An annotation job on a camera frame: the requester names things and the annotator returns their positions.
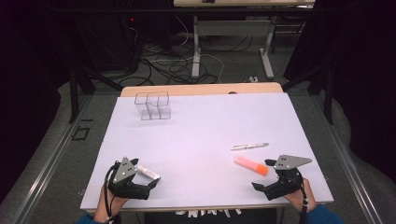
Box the person's black printed shirt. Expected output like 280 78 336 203
144 207 278 224

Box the left hand-held gripper cable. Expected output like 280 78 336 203
104 164 121 224

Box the desk with white legs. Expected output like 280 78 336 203
173 0 316 80

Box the clear acrylic organizer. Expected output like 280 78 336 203
134 91 172 121

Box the black horizontal bar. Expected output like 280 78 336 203
46 7 316 15

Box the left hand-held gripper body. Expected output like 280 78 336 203
106 157 151 201

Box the black metal stand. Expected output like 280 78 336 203
281 63 335 125
68 63 124 124

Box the white eraser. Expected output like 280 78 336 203
136 164 162 183

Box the person's left hand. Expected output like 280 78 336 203
93 186 129 224

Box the silver pen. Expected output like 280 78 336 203
230 142 270 152

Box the black computer tower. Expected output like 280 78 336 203
78 13 142 73

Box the tangle of black cables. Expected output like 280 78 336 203
118 34 255 87

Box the orange highlighter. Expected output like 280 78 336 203
233 155 269 177

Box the right hand-held gripper cable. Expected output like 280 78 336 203
298 183 310 224

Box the hand-held gripper cable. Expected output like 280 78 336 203
298 183 310 224
104 164 121 224

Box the white cable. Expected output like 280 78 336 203
174 15 226 84

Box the aluminium floor rail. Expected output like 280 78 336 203
311 94 379 224
12 94 94 224

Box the person's right hand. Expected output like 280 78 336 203
283 177 318 213

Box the white table sheet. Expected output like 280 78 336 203
79 92 334 210

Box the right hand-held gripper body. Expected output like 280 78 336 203
263 154 313 201

